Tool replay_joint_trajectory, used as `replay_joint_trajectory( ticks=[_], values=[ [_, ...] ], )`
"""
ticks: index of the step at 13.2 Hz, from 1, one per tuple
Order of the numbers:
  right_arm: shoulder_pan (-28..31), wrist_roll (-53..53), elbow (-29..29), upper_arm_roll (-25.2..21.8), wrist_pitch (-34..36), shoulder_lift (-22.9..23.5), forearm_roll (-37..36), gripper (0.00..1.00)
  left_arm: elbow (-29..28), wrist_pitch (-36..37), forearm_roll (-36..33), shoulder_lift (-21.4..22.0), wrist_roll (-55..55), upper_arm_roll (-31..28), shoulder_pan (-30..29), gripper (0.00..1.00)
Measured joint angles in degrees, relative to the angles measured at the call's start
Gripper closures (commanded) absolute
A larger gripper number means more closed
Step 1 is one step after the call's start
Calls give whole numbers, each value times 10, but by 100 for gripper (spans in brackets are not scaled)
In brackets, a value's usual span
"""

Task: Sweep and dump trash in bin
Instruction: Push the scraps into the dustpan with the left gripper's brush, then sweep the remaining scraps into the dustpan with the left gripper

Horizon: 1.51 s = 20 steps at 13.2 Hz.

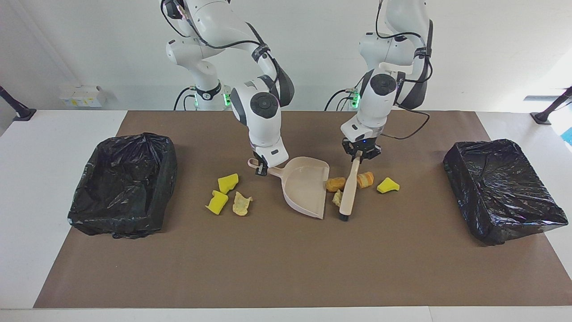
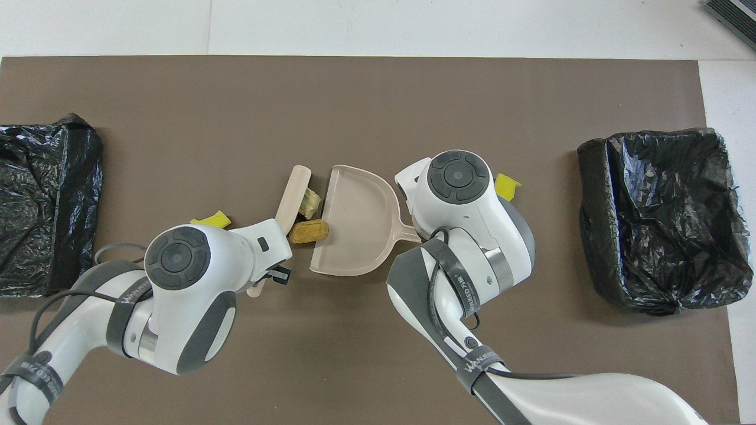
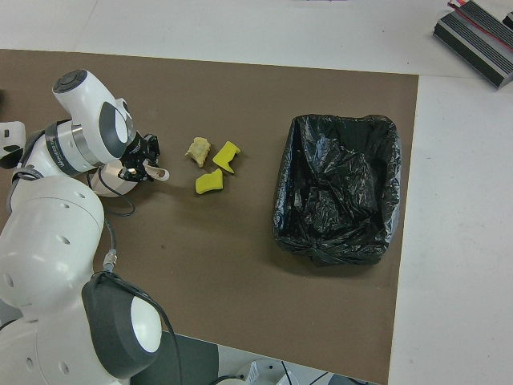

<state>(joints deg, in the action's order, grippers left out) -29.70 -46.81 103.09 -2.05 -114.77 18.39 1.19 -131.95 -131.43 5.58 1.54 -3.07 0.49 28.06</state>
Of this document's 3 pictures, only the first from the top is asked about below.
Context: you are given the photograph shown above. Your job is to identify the yellow green sponge piece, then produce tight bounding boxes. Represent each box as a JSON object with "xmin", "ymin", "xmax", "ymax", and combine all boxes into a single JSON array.
[{"xmin": 377, "ymin": 177, "xmax": 400, "ymax": 194}]

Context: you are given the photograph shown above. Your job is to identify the pale yellow scrap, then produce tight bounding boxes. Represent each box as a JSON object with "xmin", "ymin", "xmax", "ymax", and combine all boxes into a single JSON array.
[{"xmin": 232, "ymin": 191, "xmax": 253, "ymax": 216}]

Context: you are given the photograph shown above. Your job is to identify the beige brush black bristles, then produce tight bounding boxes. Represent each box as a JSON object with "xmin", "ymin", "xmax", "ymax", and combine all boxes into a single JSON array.
[{"xmin": 338, "ymin": 152, "xmax": 362, "ymax": 222}]

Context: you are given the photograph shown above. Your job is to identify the beige plastic dustpan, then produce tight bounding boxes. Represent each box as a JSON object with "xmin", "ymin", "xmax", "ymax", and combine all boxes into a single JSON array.
[{"xmin": 248, "ymin": 156, "xmax": 330, "ymax": 220}]

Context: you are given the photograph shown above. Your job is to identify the black bag lined bin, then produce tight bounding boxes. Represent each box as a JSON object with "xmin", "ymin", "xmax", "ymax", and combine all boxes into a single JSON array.
[
  {"xmin": 442, "ymin": 139, "xmax": 569, "ymax": 246},
  {"xmin": 67, "ymin": 132, "xmax": 178, "ymax": 239}
]

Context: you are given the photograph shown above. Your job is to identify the brown paper table mat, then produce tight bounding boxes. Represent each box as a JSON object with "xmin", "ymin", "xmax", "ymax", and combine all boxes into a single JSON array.
[{"xmin": 34, "ymin": 110, "xmax": 572, "ymax": 309}]

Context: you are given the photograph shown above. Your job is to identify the black base cable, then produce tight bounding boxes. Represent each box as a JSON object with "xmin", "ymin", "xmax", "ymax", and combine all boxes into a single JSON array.
[
  {"xmin": 173, "ymin": 86, "xmax": 197, "ymax": 111},
  {"xmin": 324, "ymin": 74, "xmax": 371, "ymax": 111}
]

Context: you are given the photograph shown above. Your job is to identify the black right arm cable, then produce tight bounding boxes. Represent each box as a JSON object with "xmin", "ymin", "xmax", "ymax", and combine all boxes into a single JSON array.
[{"xmin": 161, "ymin": 0, "xmax": 286, "ymax": 90}]

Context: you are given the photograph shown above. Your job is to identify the black camera stand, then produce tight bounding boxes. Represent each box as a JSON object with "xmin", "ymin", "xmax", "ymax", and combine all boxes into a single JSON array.
[
  {"xmin": 530, "ymin": 86, "xmax": 572, "ymax": 125},
  {"xmin": 0, "ymin": 86, "xmax": 37, "ymax": 122}
]

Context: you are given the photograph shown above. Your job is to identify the white wall socket box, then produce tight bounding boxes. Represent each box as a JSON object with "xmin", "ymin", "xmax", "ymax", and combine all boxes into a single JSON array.
[{"xmin": 59, "ymin": 85, "xmax": 107, "ymax": 108}]

